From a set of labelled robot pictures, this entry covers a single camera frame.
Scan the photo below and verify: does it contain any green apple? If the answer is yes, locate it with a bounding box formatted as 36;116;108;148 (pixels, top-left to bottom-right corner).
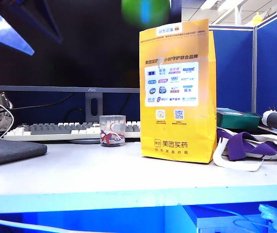
120;0;172;28

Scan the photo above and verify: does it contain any yellow paper bag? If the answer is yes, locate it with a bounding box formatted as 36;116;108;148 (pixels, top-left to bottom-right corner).
139;18;218;164

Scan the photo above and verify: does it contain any white and purple tote bag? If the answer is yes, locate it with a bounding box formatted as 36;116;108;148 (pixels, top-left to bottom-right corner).
212;128;277;172

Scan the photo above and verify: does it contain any clear plastic bag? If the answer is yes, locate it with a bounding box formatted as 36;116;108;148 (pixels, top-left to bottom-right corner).
258;203;277;233

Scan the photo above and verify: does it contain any black AOC computer monitor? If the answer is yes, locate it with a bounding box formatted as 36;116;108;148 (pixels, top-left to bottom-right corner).
0;0;182;94

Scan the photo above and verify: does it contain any gray monitor stand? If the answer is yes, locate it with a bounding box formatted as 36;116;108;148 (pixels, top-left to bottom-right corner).
68;93;104;145

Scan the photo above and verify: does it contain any gray and white keyboard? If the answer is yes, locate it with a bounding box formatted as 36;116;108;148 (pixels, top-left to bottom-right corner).
3;120;141;142

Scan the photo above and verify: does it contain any dark gray flat pad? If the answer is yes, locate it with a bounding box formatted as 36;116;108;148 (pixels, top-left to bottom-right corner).
0;136;48;169

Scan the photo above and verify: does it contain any clear plastic cup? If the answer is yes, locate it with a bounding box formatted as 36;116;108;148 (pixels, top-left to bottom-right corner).
99;115;126;147

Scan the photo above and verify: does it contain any blue partition panel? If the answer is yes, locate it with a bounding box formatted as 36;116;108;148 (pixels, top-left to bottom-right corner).
208;25;255;114
253;4;277;115

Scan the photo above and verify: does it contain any green box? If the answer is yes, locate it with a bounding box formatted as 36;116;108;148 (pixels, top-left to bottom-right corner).
216;108;261;130

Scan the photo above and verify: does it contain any black cable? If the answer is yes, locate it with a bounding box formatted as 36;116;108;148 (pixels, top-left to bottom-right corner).
6;93;75;113
66;93;131;120

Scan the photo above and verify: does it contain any thick white cable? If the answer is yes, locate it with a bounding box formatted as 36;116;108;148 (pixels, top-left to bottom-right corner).
0;216;64;233

